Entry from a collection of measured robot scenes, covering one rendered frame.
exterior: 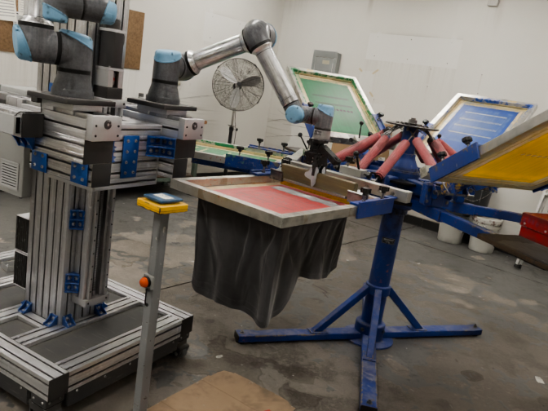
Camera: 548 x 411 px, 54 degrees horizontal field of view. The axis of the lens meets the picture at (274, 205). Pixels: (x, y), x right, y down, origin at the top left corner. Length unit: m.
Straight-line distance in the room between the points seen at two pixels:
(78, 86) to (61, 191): 0.54
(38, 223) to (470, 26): 5.24
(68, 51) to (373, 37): 5.44
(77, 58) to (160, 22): 4.45
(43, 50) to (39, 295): 1.15
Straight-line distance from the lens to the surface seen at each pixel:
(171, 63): 2.47
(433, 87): 6.71
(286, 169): 2.53
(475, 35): 6.62
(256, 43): 2.34
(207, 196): 2.05
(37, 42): 2.10
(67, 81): 2.12
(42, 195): 2.59
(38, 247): 2.65
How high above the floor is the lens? 1.42
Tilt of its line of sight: 13 degrees down
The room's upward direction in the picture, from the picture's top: 9 degrees clockwise
